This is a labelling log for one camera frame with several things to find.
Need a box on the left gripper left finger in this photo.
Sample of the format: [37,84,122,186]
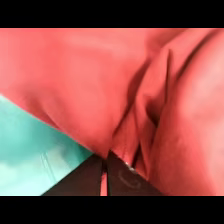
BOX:
[41,153,105,197]

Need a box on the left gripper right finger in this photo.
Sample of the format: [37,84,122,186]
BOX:
[105,150,164,197]

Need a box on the red T-shirt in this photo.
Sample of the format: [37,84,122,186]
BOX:
[0,27,224,197]

